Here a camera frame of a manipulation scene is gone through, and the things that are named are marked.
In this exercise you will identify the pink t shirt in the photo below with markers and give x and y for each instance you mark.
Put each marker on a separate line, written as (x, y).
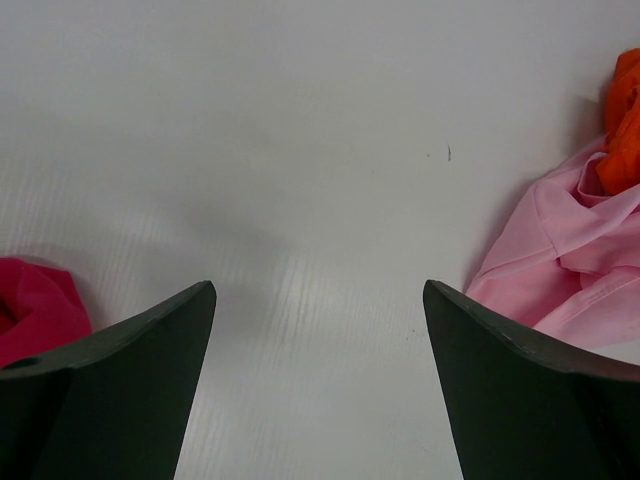
(567, 261)

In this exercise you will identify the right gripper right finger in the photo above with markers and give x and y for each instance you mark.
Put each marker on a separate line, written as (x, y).
(523, 405)

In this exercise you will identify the orange t shirt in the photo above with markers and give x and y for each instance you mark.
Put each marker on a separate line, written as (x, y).
(619, 170)

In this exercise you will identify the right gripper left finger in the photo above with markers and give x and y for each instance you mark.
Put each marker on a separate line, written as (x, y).
(113, 405)

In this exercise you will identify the magenta t shirt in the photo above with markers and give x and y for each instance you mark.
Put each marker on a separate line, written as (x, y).
(41, 310)

